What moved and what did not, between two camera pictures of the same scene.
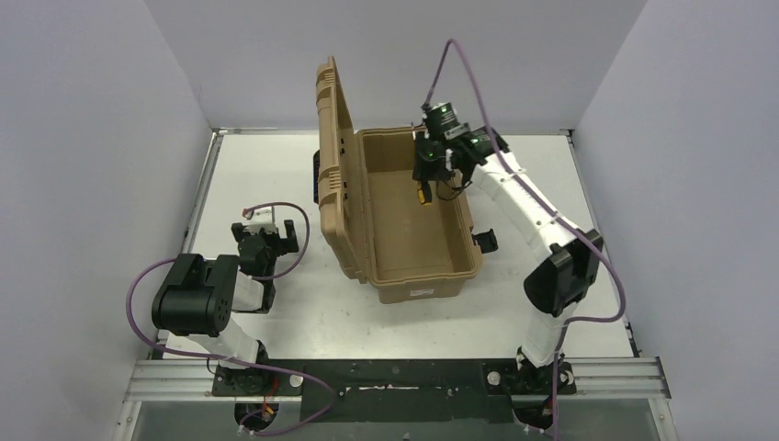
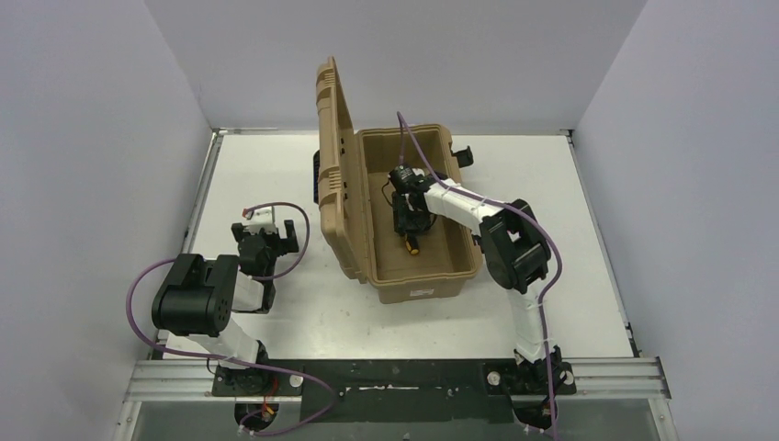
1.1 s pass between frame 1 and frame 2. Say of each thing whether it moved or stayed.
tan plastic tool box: stayed
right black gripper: moved
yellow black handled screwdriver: moved
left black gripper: stayed
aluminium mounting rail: stayed
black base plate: stayed
